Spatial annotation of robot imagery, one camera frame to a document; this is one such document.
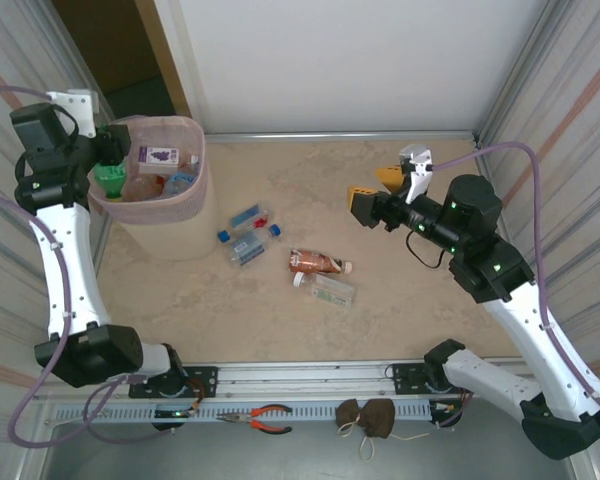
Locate green plastic soda bottle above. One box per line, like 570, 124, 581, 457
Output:
92, 162, 130, 202

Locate square bottle purple grape label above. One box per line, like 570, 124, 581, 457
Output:
137, 144, 186, 176

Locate red label amber bottle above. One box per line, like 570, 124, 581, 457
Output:
123, 174, 165, 202

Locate brown Nescafe coffee bottle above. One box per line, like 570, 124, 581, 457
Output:
288, 248, 355, 275

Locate blue Pocari label bottle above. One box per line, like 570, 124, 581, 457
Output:
163, 169, 200, 197

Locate clear wide white cap bottle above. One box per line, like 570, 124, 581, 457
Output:
292, 271, 357, 308

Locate pink translucent bin liner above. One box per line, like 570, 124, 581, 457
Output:
87, 114, 207, 225

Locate beige ribbed plastic bin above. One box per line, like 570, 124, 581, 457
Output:
87, 114, 220, 262

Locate dark wooden door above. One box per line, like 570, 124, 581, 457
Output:
53, 0, 161, 99

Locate clear bottle blue red label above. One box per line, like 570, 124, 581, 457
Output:
216, 202, 272, 245

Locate clear bottle pale blue label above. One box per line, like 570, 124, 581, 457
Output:
228, 223, 283, 268

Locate brown cloth pouch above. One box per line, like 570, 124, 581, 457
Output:
355, 397, 431, 462
334, 398, 365, 437

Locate small circuit board green light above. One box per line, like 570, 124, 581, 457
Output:
152, 405, 202, 420

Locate black right camera cable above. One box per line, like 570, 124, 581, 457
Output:
403, 231, 447, 270

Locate long aluminium table edge rail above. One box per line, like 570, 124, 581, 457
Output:
203, 130, 477, 146

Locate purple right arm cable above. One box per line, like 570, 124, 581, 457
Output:
429, 142, 600, 444

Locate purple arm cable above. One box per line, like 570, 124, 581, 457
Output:
429, 142, 600, 444
0, 85, 176, 447

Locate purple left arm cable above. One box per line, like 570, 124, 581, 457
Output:
0, 85, 176, 447

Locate aluminium corner post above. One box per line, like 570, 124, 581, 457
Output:
29, 0, 106, 101
472, 0, 574, 144

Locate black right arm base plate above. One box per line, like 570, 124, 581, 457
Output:
390, 361, 481, 396

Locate small circuit board with wires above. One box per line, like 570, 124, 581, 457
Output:
428, 399, 465, 429

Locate grey slotted cable duct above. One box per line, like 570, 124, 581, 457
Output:
54, 399, 462, 427

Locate orange handled pliers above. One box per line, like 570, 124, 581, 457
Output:
215, 403, 294, 435

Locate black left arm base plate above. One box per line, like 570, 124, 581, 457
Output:
128, 366, 219, 400

